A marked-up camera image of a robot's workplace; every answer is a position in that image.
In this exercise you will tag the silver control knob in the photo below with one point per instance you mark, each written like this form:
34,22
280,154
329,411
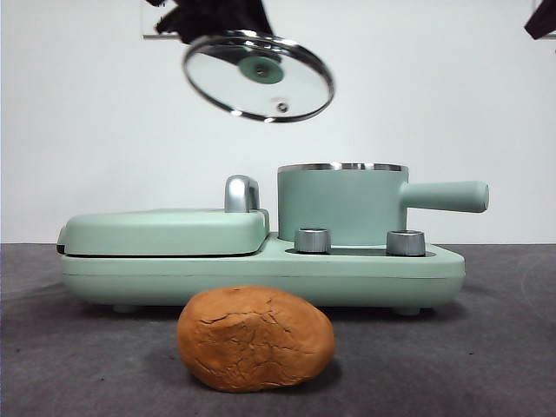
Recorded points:
405,243
312,241

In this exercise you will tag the mint green steamer pot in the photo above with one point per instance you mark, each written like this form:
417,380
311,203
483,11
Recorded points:
339,200

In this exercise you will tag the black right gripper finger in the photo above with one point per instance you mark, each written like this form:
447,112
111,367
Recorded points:
545,21

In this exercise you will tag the brown potato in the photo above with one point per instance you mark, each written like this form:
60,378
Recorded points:
256,343

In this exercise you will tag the glass lid with green knob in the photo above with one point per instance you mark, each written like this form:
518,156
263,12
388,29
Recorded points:
260,69

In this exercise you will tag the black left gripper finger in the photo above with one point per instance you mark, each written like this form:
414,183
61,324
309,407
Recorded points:
243,15
195,19

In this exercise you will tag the mint green breakfast machine base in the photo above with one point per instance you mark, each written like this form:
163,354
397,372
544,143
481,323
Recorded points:
260,271

